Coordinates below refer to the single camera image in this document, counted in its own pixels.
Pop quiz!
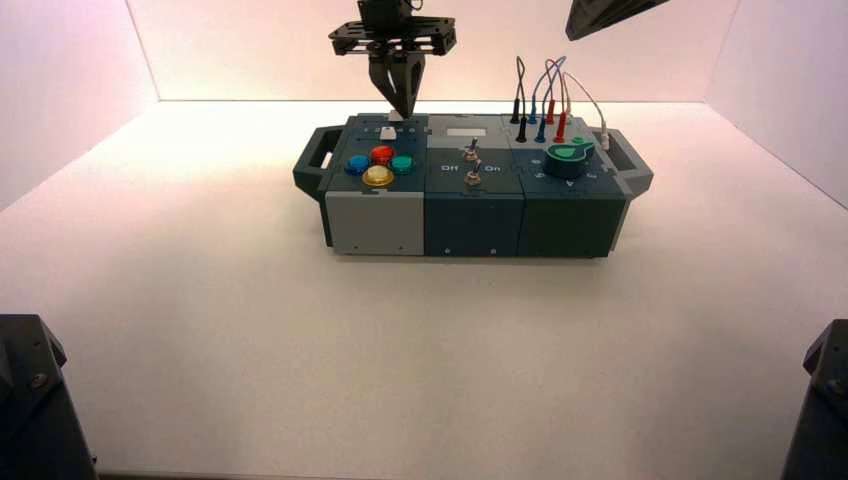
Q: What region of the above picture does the white banana plug cable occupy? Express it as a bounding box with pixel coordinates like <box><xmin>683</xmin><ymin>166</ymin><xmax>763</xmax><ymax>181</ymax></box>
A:
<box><xmin>563</xmin><ymin>71</ymin><xmax>611</xmax><ymax>150</ymax></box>

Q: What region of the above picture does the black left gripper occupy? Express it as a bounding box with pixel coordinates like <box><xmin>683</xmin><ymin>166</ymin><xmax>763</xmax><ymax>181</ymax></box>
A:
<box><xmin>329</xmin><ymin>0</ymin><xmax>458</xmax><ymax>121</ymax></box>

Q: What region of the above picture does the blue banana plug cable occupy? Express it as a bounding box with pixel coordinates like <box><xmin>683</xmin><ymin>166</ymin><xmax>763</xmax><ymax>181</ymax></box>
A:
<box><xmin>527</xmin><ymin>56</ymin><xmax>568</xmax><ymax>145</ymax></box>

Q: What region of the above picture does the black banana plug cable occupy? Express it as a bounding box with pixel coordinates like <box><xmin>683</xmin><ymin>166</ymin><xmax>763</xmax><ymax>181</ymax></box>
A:
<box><xmin>510</xmin><ymin>56</ymin><xmax>530</xmax><ymax>144</ymax></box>

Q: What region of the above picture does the red banana plug cable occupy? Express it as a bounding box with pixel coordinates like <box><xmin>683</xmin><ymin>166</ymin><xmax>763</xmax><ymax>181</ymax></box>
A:
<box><xmin>544</xmin><ymin>59</ymin><xmax>570</xmax><ymax>145</ymax></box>

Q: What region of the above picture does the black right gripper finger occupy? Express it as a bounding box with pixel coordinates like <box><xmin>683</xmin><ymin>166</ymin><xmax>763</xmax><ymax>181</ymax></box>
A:
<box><xmin>612</xmin><ymin>0</ymin><xmax>672</xmax><ymax>20</ymax></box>
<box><xmin>566</xmin><ymin>0</ymin><xmax>624</xmax><ymax>42</ymax></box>

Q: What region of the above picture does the grey and teal control box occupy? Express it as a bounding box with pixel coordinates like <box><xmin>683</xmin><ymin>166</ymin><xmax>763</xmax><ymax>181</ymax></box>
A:
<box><xmin>293</xmin><ymin>111</ymin><xmax>655</xmax><ymax>260</ymax></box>

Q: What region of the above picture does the green rotary pointer knob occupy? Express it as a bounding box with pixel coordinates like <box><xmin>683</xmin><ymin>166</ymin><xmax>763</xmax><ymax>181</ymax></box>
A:
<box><xmin>543</xmin><ymin>143</ymin><xmax>599</xmax><ymax>181</ymax></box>

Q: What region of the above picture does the yellow dome push button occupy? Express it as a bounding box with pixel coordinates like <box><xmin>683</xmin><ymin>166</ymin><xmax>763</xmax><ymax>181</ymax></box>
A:
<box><xmin>362</xmin><ymin>165</ymin><xmax>396</xmax><ymax>189</ymax></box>

